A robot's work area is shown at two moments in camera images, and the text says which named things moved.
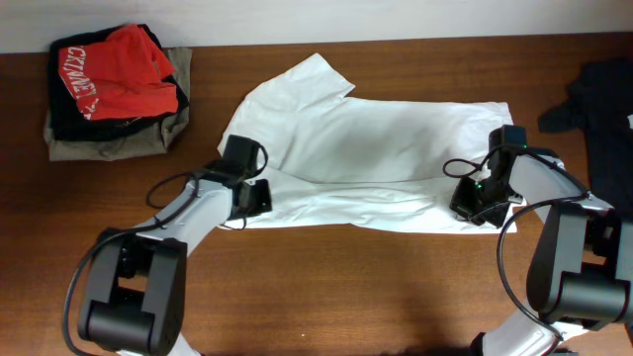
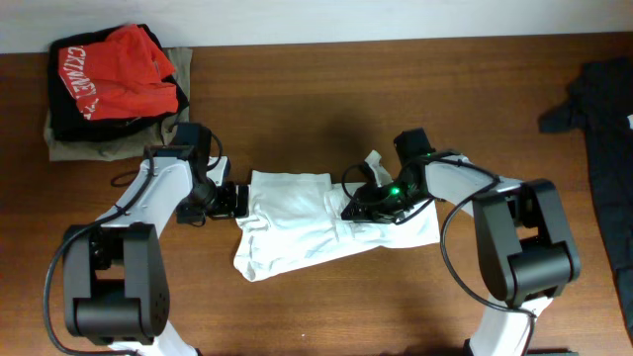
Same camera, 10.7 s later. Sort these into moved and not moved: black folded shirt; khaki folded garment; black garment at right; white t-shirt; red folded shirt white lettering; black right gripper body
Moved: white t-shirt; black right gripper body
Not moved: black garment at right; black folded shirt; khaki folded garment; red folded shirt white lettering
